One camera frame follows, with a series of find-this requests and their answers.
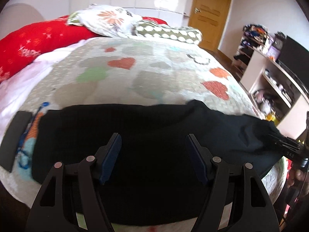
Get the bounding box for white floral pillow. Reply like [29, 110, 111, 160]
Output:
[66, 4, 143, 38]

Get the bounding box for green white bolster pillow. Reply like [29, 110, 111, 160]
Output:
[134, 20, 202, 45]

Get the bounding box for wooden door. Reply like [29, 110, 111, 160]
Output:
[188, 0, 231, 52]

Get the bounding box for white shelf cabinet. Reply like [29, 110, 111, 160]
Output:
[240, 50, 308, 139]

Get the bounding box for pile of clothes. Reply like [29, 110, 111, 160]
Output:
[233, 23, 276, 62]

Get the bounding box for rounded beige headboard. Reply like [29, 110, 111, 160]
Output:
[0, 3, 45, 39]

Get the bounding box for white bed sheet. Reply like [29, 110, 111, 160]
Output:
[1, 40, 86, 136]

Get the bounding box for black pants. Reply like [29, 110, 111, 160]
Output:
[31, 100, 282, 226]

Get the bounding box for long red pillow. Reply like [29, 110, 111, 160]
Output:
[0, 15, 98, 82]

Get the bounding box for black phone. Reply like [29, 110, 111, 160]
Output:
[0, 111, 32, 173]

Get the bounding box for black television screen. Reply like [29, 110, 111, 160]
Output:
[276, 36, 309, 93]

